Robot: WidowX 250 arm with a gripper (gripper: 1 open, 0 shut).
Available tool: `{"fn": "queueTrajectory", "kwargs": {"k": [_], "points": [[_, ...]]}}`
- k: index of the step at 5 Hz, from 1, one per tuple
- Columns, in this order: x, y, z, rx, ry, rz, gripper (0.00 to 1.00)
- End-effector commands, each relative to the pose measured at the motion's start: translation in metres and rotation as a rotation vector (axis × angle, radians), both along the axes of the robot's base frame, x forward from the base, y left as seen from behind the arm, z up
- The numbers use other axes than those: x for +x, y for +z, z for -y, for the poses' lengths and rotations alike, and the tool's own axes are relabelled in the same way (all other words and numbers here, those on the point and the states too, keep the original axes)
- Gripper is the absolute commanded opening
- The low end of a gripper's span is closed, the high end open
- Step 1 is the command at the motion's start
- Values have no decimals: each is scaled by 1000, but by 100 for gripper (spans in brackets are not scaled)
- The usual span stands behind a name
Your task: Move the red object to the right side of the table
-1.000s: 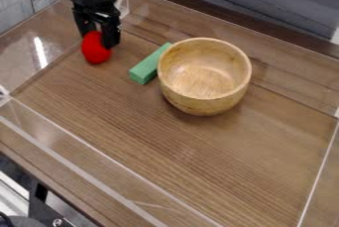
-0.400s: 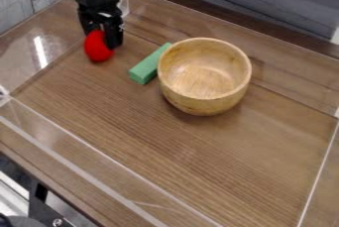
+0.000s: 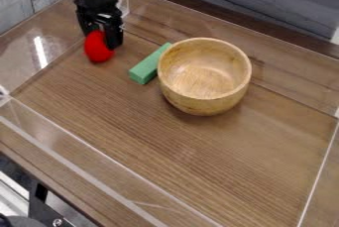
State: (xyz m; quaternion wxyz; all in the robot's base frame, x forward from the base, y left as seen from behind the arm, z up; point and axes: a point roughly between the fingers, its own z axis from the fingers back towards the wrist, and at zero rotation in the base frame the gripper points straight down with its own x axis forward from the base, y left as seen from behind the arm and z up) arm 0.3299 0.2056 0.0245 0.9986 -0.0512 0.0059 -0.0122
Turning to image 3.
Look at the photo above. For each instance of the clear acrylic tray wall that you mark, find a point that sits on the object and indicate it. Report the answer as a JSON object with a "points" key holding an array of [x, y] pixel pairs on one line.
{"points": [[137, 164]]}

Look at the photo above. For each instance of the black table leg bracket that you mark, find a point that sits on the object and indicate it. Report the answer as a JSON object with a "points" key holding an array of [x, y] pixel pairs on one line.
{"points": [[40, 211]]}

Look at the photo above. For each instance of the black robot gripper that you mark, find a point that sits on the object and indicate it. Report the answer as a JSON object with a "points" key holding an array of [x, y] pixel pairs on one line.
{"points": [[101, 11]]}

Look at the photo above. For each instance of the green rectangular block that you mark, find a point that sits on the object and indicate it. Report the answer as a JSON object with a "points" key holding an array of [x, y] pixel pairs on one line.
{"points": [[144, 70]]}

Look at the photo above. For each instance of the red toy strawberry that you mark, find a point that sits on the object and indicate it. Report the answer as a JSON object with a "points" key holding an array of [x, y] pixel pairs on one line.
{"points": [[94, 49]]}

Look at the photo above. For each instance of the wooden bowl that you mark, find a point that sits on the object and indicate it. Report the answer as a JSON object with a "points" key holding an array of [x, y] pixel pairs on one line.
{"points": [[204, 75]]}

